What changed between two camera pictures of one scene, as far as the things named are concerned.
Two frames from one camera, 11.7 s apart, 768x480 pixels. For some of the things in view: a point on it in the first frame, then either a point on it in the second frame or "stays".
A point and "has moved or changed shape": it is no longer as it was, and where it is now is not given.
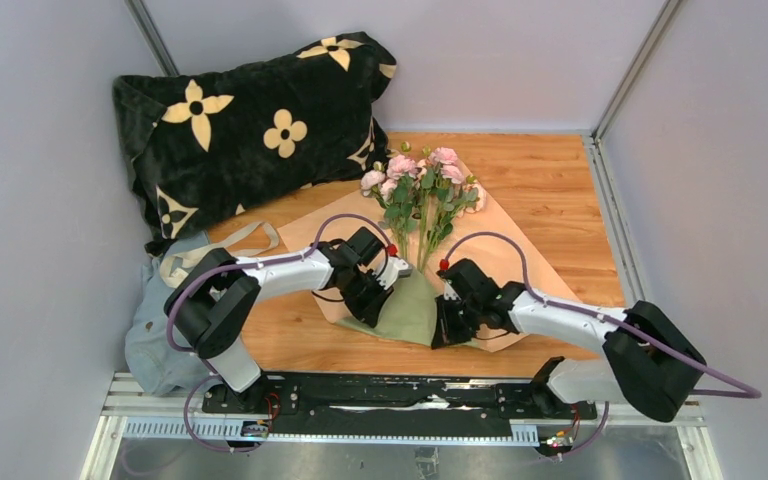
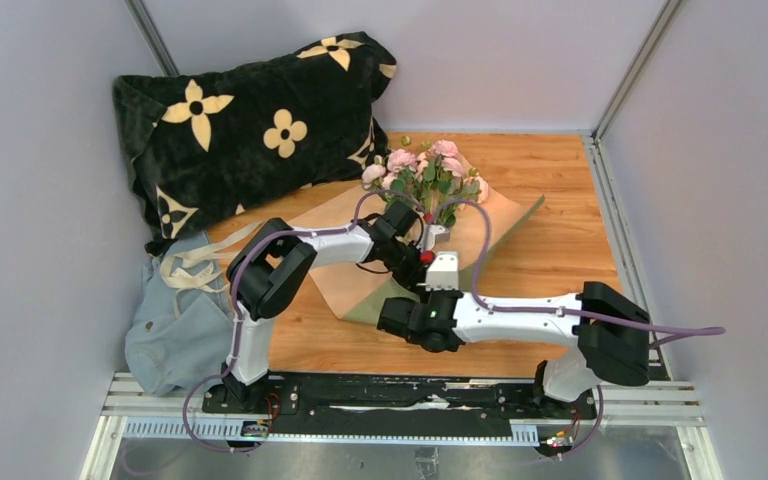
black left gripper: (369, 312) → (418, 272)
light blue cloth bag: (151, 358) stays
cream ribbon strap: (172, 267) stays
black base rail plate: (394, 407) stays
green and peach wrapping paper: (472, 236) has moved or changed shape
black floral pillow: (209, 141) stays
